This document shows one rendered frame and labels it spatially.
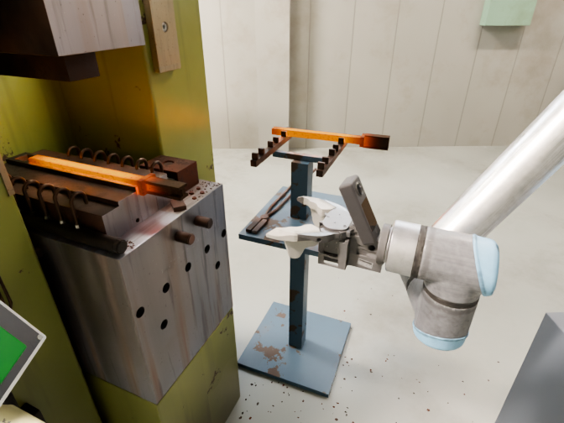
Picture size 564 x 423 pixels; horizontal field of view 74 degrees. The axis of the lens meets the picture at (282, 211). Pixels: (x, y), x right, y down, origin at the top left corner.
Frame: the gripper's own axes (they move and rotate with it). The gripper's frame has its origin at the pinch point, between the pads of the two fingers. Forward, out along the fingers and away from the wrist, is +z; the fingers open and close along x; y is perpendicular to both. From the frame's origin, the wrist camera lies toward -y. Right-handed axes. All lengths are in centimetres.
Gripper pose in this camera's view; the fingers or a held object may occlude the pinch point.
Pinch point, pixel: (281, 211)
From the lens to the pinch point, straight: 70.7
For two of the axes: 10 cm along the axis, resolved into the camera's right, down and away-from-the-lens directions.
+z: -9.2, -1.9, 3.5
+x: 4.0, -4.5, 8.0
